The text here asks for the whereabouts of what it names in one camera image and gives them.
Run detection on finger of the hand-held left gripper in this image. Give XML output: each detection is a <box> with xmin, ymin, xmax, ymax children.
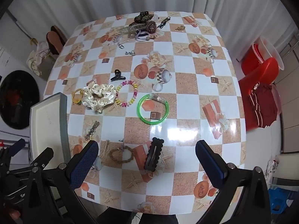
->
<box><xmin>7</xmin><ymin>138</ymin><xmax>26</xmax><ymax>157</ymax></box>

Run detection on black claw clip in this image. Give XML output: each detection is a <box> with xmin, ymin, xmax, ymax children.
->
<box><xmin>110</xmin><ymin>69</ymin><xmax>125</xmax><ymax>82</ymax></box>

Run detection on blue plastic stool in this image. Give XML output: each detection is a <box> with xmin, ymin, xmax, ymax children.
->
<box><xmin>267</xmin><ymin>187</ymin><xmax>297</xmax><ymax>215</ymax></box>

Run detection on red plastic stool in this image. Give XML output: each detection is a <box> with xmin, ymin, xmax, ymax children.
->
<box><xmin>238</xmin><ymin>57</ymin><xmax>281</xmax><ymax>131</ymax></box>

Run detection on checkered patterned tablecloth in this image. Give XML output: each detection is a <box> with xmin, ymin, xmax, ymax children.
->
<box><xmin>43</xmin><ymin>10</ymin><xmax>248</xmax><ymax>215</ymax></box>

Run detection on red plastic bucket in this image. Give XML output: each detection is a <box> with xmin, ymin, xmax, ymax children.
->
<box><xmin>242</xmin><ymin>43</ymin><xmax>267</xmax><ymax>75</ymax></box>

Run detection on multicolour spiral hair tie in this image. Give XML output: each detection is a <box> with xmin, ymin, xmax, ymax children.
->
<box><xmin>115</xmin><ymin>80</ymin><xmax>139</xmax><ymax>108</ymax></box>

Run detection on thin black hair clip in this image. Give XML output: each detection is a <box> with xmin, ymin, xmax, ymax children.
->
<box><xmin>157</xmin><ymin>17</ymin><xmax>171</xmax><ymax>28</ymax></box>

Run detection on white plastic basin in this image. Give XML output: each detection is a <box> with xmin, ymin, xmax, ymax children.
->
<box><xmin>257</xmin><ymin>36</ymin><xmax>284</xmax><ymax>71</ymax></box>

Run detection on yellow flower hair tie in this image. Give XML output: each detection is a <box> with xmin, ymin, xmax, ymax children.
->
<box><xmin>71</xmin><ymin>89</ymin><xmax>85</xmax><ymax>105</ymax></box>

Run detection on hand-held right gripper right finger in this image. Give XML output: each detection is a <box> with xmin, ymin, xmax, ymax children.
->
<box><xmin>196</xmin><ymin>140</ymin><xmax>275</xmax><ymax>224</ymax></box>

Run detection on cream cloth bag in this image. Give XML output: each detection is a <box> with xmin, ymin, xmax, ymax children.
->
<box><xmin>26</xmin><ymin>41</ymin><xmax>56</xmax><ymax>82</ymax></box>

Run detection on purple hair tie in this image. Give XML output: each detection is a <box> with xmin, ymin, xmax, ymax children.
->
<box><xmin>135</xmin><ymin>31</ymin><xmax>152</xmax><ymax>42</ymax></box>

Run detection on metallic pointed hair clip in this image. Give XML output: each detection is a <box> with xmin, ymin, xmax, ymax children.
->
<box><xmin>118</xmin><ymin>24</ymin><xmax>138</xmax><ymax>38</ymax></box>

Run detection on silver metal hair clip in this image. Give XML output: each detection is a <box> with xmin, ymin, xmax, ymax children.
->
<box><xmin>84</xmin><ymin>121</ymin><xmax>100</xmax><ymax>141</ymax></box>

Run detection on cream polka dot scrunchie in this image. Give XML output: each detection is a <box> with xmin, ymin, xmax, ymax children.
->
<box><xmin>83</xmin><ymin>80</ymin><xmax>116</xmax><ymax>113</ymax></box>

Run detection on white washing machine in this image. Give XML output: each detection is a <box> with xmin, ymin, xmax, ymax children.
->
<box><xmin>0</xmin><ymin>44</ymin><xmax>47</xmax><ymax>145</ymax></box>

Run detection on braided rope bracelet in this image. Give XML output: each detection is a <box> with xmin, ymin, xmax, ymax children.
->
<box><xmin>109</xmin><ymin>145</ymin><xmax>135</xmax><ymax>164</ymax></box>

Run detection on dark red garment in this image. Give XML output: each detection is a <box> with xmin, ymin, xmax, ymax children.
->
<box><xmin>249</xmin><ymin>83</ymin><xmax>278</xmax><ymax>129</ymax></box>

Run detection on checkered strap keychain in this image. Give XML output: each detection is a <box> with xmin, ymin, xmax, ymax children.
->
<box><xmin>112</xmin><ymin>36</ymin><xmax>129</xmax><ymax>49</ymax></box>

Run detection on green plastic bangle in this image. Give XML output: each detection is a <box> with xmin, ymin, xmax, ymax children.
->
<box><xmin>137</xmin><ymin>93</ymin><xmax>169</xmax><ymax>125</ymax></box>

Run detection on leopard print scrunchie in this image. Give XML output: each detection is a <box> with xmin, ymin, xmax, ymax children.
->
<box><xmin>134</xmin><ymin>11</ymin><xmax>152</xmax><ymax>24</ymax></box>

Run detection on black snap hair clip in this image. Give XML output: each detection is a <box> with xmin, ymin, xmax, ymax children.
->
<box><xmin>144</xmin><ymin>137</ymin><xmax>164</xmax><ymax>171</ymax></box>

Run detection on brown chair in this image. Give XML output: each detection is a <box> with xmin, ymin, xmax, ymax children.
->
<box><xmin>46</xmin><ymin>26</ymin><xmax>68</xmax><ymax>55</ymax></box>

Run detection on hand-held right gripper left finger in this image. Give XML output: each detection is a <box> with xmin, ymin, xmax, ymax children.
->
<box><xmin>22</xmin><ymin>141</ymin><xmax>100</xmax><ymax>224</ymax></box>

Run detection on grey jewelry tray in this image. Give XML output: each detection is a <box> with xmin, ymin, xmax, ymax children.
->
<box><xmin>30</xmin><ymin>93</ymin><xmax>70</xmax><ymax>166</ymax></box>

